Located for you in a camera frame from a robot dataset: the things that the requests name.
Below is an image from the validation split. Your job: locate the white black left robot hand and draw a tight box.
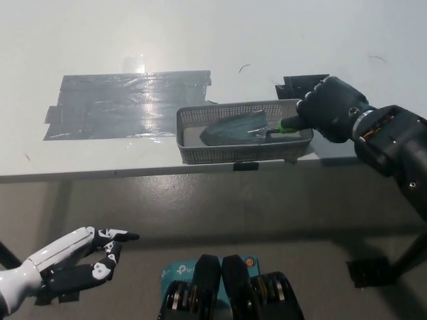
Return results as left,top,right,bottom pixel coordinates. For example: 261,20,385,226
21,226,140,306

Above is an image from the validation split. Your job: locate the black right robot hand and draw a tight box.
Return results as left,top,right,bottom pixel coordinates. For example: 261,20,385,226
295,75,376,144

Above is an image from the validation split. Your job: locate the garden trowel green black handle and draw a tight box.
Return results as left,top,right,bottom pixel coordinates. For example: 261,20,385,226
199,111,303,147

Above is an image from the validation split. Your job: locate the black tape patch on desk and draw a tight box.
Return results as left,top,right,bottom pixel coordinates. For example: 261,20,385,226
274,73,331,101

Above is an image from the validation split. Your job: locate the black teal robot torso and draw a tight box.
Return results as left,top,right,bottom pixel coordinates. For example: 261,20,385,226
156,253,304,320

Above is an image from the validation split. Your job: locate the black metal table leg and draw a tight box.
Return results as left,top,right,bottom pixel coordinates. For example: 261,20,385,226
390,231,427,281
0,241,21,271

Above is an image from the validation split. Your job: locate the grey perforated plastic basket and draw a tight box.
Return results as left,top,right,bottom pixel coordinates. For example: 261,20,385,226
175,99,314,165

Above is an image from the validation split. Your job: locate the small black tape strip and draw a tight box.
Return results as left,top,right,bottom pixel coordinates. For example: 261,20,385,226
232,161,260,173

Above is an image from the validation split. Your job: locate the grey duct tape patch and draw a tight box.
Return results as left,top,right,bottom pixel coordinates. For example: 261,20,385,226
42,69,218,141

